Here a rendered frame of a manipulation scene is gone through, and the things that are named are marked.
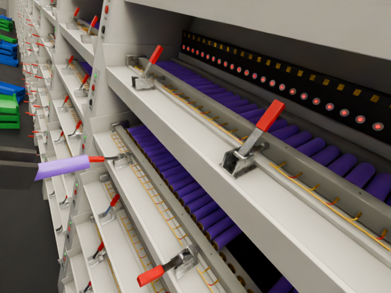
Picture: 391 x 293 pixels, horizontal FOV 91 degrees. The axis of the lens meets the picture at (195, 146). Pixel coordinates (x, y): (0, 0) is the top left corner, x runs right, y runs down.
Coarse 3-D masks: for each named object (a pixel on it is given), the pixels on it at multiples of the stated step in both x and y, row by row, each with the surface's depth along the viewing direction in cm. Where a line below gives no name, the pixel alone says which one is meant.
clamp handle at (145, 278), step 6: (180, 258) 29; (168, 264) 28; (174, 264) 28; (180, 264) 29; (150, 270) 26; (156, 270) 26; (162, 270) 26; (168, 270) 27; (138, 276) 24; (144, 276) 25; (150, 276) 25; (156, 276) 25; (138, 282) 24; (144, 282) 24; (150, 282) 25
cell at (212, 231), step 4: (228, 216) 37; (224, 220) 36; (228, 220) 36; (232, 220) 36; (216, 224) 35; (220, 224) 35; (224, 224) 35; (228, 224) 35; (232, 224) 36; (208, 228) 34; (212, 228) 34; (216, 228) 34; (220, 228) 34; (224, 228) 35; (208, 232) 34; (212, 232) 33; (216, 232) 34; (220, 232) 34; (212, 236) 33
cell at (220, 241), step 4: (236, 224) 35; (232, 228) 34; (236, 228) 35; (224, 232) 34; (228, 232) 34; (232, 232) 34; (236, 232) 34; (240, 232) 35; (220, 236) 33; (224, 236) 33; (228, 236) 33; (232, 236) 34; (236, 236) 34; (216, 240) 32; (220, 240) 32; (224, 240) 33; (228, 240) 33; (216, 244) 32; (220, 244) 32; (224, 244) 32; (220, 248) 32
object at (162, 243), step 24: (96, 120) 53; (120, 120) 58; (96, 144) 54; (120, 192) 43; (144, 192) 41; (144, 216) 36; (168, 216) 37; (144, 240) 36; (168, 240) 33; (192, 288) 28; (216, 288) 28
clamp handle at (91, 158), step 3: (90, 156) 41; (93, 156) 41; (96, 156) 42; (99, 156) 42; (102, 156) 43; (90, 159) 40; (93, 159) 41; (96, 159) 41; (99, 159) 42; (102, 159) 42; (105, 159) 43; (108, 159) 43; (111, 159) 44; (114, 159) 44; (117, 159) 44
